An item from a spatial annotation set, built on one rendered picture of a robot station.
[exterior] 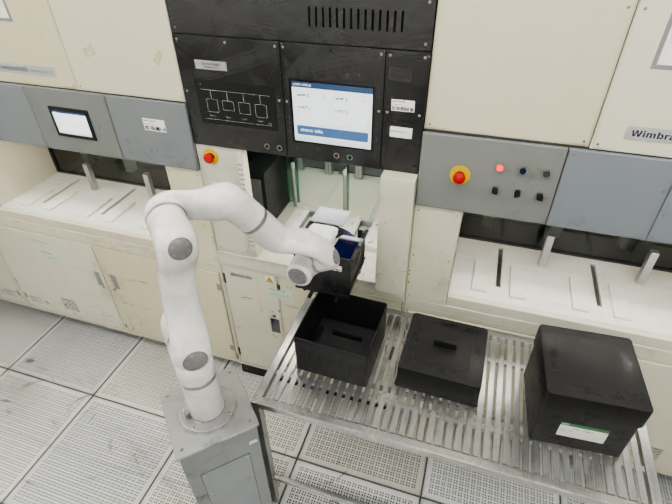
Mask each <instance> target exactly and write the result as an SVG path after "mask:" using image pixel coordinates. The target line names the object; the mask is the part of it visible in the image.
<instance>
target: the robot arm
mask: <svg viewBox="0 0 672 504"><path fill-rule="evenodd" d="M143 215H144V220H145V223H146V226H147V229H148V231H149V233H150V236H151V238H152V241H153V244H154V248H155V252H156V256H157V279H158V285H159V290H160V295H161V300H162V304H163V309H164V313H163V314H162V317H161V320H160V328H161V332H162V335H163V338H164V341H165V344H166V347H167V349H168V352H169V355H170V358H171V361H172V364H173V367H174V369H175V372H176V375H177V378H178V381H179V384H180V387H181V390H182V393H183V396H184V400H183V401H182V403H181V405H180V409H179V418H180V421H181V423H182V425H183V426H184V427H185V428H186V429H187V430H189V431H191V432H194V433H200V434H201V433H209V432H213V431H215V430H217V429H219V428H221V427H222V426H224V425H225V424H226V423H227V422H228V421H229V420H230V418H231V417H232V415H233V413H234V410H235V399H234V396H233V394H232V392H231V391H230V390H229V389H228V388H226V387H224V386H222V385H220V382H219V378H218V374H217V371H216V367H215V363H214V360H213V356H212V342H211V338H210V335H209V331H208V328H207V325H206V321H205V318H204V314H203V310H202V307H201V303H200V298H199V293H198V286H197V278H196V262H197V260H198V257H199V247H198V241H197V237H196V233H195V231H194V229H193V227H192V225H191V223H190V221H189V220H205V221H223V220H226V221H229V222H230V223H231V224H233V225H234V226H235V227H237V228H238V229H239V230H241V231H242V232H243V233H245V234H246V235H247V236H249V237H250V238H251V239H253V240H254V241H255V242H257V243H258V244H259V245H261V246H262V247H263V248H265V249H266V250H268V251H270V252H273V253H288V254H295V256H294V257H293V259H292V260H291V262H290V264H289V265H288V267H287V268H286V276H287V278H288V279H289V280H290V281H291V282H292V283H293V284H295V285H298V286H306V285H308V284H309V283H310V282H311V280H312V278H313V277H314V276H315V275H316V274H317V273H320V272H324V271H329V270H332V269H335V268H336V267H337V266H338V265H339V263H340V256H339V253H338V251H337V250H336V249H335V247H334V245H335V244H336V242H337V241H338V238H339V237H340V236H342V235H343V234H344V230H342V229H340V227H339V226H336V225H332V226H328V225H325V223H319V222H316V223H314V224H308V230H306V229H302V228H295V227H288V226H285V225H283V224H282V223H281V222H280V221H279V220H277V219H276V218H275V217H274V216H273V215H272V214H271V213H270V212H269V211H267V210H266V209H265V208H264V207H263V206H262V205H261V204H259V203H258V202H257V201H256V200H255V199H254V198H253V197H251V196H250V195H249V194H248V193H247V192H246V191H244V190H243V189H242V188H241V187H239V186H238V185H236V184H234V183H231V182H218V183H215V184H211V185H208V186H205V187H202V188H198V189H192V190H168V191H164V192H161V193H159V194H157V195H155V196H153V197H152V198H151V199H150V200H149V201H148V202H147V203H146V205H145V207H144V211H143Z"/></svg>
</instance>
